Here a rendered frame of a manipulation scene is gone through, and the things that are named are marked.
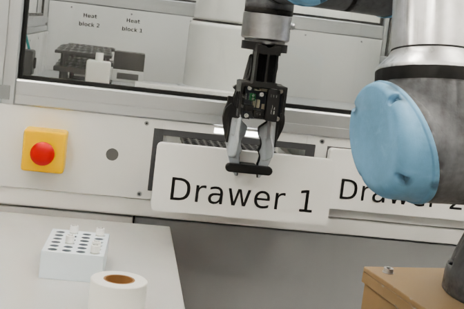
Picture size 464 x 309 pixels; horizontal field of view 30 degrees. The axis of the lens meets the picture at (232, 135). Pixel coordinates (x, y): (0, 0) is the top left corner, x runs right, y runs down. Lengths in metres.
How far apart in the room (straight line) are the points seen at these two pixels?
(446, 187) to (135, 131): 0.79
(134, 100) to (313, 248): 0.43
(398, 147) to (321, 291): 0.86
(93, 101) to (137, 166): 0.14
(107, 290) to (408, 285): 0.35
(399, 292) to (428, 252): 0.74
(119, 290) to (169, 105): 0.55
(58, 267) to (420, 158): 0.56
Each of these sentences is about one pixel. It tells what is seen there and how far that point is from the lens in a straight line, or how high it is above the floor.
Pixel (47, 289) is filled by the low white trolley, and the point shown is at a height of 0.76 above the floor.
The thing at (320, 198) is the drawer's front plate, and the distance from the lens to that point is 1.42.
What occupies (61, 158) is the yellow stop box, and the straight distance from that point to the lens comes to 1.50.
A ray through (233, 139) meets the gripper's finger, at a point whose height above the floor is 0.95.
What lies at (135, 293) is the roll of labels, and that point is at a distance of 1.06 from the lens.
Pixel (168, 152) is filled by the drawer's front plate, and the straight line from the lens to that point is 1.38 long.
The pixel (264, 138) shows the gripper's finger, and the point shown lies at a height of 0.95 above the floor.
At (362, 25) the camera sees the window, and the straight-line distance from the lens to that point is 1.59.
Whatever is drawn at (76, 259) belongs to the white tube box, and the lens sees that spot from 1.19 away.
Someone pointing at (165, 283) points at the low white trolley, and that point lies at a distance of 1.22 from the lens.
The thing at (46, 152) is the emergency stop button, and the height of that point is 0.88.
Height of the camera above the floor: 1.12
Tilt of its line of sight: 7 degrees down
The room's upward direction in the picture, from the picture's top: 7 degrees clockwise
